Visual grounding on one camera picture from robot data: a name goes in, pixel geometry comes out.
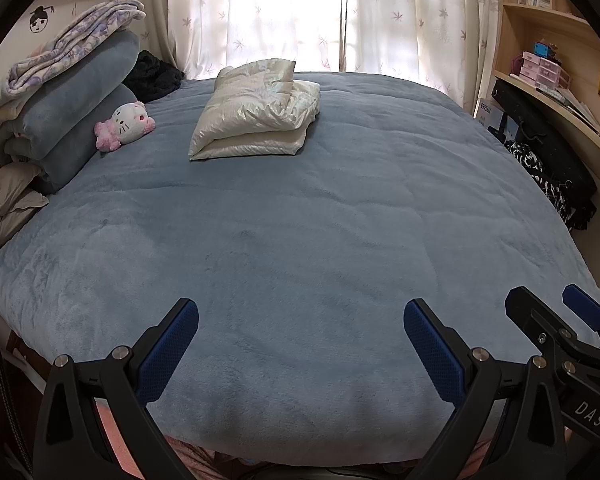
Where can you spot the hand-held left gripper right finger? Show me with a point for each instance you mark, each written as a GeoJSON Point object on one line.
{"type": "Point", "coordinates": [432, 350]}

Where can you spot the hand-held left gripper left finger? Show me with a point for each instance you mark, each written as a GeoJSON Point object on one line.
{"type": "Point", "coordinates": [172, 345]}

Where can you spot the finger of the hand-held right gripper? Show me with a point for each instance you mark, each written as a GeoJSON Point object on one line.
{"type": "Point", "coordinates": [527, 310]}
{"type": "Point", "coordinates": [580, 301]}

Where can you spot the white shiny padded jacket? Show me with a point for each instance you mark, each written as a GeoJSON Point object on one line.
{"type": "Point", "coordinates": [255, 110]}

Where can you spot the black clothes pile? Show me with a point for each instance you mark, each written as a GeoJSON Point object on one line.
{"type": "Point", "coordinates": [152, 75]}

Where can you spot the pink bed sheet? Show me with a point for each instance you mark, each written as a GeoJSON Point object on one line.
{"type": "Point", "coordinates": [190, 452]}

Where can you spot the black white patterned cloth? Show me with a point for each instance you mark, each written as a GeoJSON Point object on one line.
{"type": "Point", "coordinates": [540, 180]}

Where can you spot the blue plush bed blanket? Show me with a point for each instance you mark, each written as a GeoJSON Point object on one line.
{"type": "Point", "coordinates": [280, 260]}

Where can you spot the black bag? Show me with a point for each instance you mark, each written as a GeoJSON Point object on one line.
{"type": "Point", "coordinates": [545, 130]}

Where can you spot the stack of papers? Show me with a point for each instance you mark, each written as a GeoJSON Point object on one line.
{"type": "Point", "coordinates": [580, 107]}

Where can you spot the white cardboard box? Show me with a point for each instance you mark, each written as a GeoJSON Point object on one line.
{"type": "Point", "coordinates": [489, 115]}

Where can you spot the grey pillow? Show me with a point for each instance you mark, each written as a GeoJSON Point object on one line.
{"type": "Point", "coordinates": [5, 205]}

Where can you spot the pink white cat plush toy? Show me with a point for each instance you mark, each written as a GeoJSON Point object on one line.
{"type": "Point", "coordinates": [125, 125]}

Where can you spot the pink storage drawer box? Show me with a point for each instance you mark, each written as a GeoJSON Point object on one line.
{"type": "Point", "coordinates": [545, 70]}

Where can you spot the stacked blue-grey pillows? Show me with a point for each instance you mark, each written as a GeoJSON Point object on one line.
{"type": "Point", "coordinates": [70, 105]}

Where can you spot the wooden shelf unit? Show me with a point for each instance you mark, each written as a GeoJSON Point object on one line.
{"type": "Point", "coordinates": [570, 30]}

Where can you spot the white leaf-print curtain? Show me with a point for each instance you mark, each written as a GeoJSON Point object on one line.
{"type": "Point", "coordinates": [230, 15]}
{"type": "Point", "coordinates": [415, 20]}

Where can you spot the folded floral blanket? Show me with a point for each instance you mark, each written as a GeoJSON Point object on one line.
{"type": "Point", "coordinates": [65, 45]}

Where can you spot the cartoon face wall sticker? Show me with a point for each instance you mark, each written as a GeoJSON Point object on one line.
{"type": "Point", "coordinates": [40, 20]}

